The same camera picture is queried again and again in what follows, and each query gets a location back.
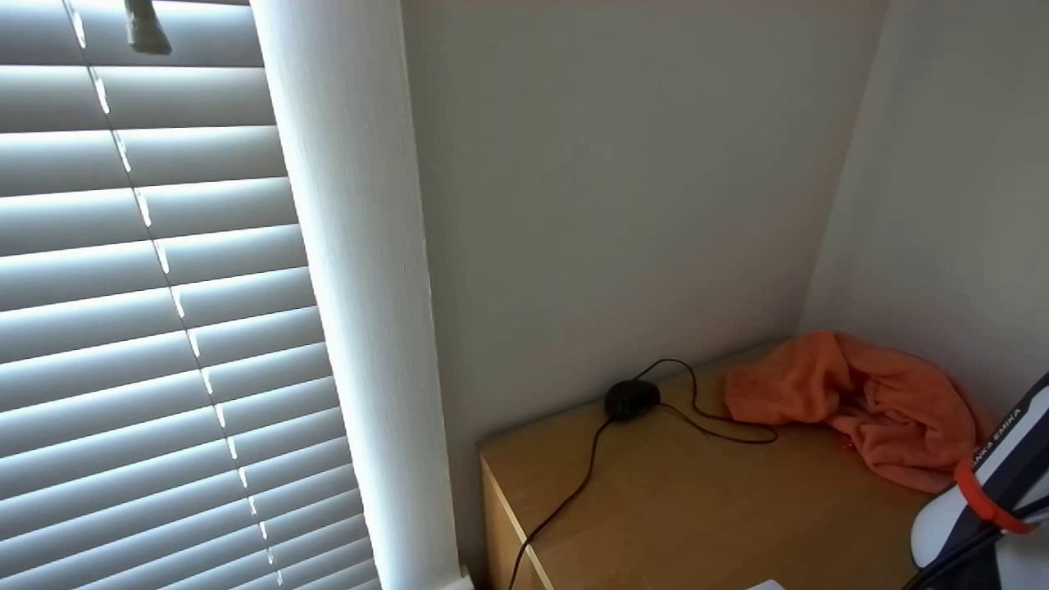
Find black round puck device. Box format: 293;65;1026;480
602;378;666;425

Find light wood dresser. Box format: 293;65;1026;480
474;342;987;590

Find orange towel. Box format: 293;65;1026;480
719;329;992;497

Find white window blinds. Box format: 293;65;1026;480
0;0;385;590

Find thin black device cable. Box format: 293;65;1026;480
501;354;783;590

